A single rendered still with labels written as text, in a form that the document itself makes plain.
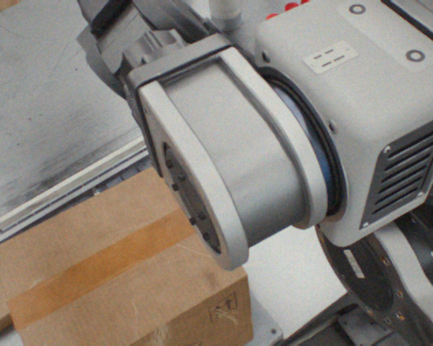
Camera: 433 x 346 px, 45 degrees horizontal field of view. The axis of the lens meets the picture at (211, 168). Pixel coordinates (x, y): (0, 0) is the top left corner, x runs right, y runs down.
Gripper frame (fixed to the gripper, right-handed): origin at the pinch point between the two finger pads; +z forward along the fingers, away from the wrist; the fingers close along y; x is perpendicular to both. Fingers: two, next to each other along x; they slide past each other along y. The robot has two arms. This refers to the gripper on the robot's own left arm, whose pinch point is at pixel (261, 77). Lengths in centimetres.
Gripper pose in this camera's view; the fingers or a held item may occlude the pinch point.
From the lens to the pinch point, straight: 119.6
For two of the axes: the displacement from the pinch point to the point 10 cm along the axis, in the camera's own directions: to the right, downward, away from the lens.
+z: 5.9, 1.3, 8.0
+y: -5.8, -6.2, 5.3
